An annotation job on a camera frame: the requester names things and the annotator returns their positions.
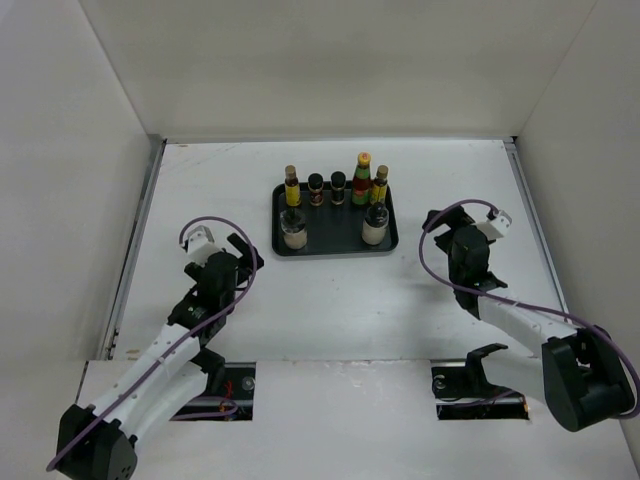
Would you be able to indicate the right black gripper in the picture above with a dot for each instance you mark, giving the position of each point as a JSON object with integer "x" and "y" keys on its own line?
{"x": 454, "y": 219}

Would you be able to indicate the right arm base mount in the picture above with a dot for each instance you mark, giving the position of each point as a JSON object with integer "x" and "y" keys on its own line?
{"x": 462, "y": 391}

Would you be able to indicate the small brown spice jar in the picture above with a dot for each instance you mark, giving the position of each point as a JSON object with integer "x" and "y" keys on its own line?
{"x": 315, "y": 187}

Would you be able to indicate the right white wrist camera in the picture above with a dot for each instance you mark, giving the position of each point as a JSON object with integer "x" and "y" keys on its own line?
{"x": 496, "y": 226}

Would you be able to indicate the small dark spice jar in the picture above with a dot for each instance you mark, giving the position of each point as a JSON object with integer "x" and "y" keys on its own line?
{"x": 337, "y": 184}

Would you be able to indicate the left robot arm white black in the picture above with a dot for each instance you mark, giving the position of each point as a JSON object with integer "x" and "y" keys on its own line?
{"x": 102, "y": 440}

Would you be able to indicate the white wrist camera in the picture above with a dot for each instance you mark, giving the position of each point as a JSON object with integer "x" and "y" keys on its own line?
{"x": 496, "y": 226}
{"x": 200, "y": 245}

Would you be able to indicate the small yellow-label bottle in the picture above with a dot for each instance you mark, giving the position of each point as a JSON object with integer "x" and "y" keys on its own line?
{"x": 292, "y": 187}
{"x": 379, "y": 186}

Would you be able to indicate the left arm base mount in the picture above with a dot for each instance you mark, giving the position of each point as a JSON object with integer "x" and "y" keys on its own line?
{"x": 231, "y": 398}

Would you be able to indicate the aluminium table rail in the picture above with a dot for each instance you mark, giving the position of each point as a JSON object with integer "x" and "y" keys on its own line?
{"x": 512, "y": 152}
{"x": 116, "y": 310}

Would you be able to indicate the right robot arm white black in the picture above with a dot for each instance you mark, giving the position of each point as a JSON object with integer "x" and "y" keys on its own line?
{"x": 575, "y": 369}

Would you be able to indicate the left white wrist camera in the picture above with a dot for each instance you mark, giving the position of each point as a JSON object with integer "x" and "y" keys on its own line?
{"x": 200, "y": 245}

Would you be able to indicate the black plastic tray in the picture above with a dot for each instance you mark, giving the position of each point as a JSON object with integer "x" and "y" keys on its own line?
{"x": 331, "y": 229}

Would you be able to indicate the tall green sauce bottle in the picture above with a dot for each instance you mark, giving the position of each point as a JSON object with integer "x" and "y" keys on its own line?
{"x": 361, "y": 182}

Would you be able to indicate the left aluminium table rail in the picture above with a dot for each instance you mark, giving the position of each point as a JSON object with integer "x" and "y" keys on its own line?
{"x": 116, "y": 310}

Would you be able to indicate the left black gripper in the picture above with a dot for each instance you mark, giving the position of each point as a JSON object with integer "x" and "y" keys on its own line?
{"x": 245, "y": 261}

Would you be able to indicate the white shaker black cap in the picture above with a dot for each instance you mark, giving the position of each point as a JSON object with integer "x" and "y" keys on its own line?
{"x": 375, "y": 224}
{"x": 293, "y": 226}

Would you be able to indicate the right aluminium table rail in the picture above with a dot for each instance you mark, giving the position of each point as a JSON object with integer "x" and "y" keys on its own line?
{"x": 512, "y": 152}

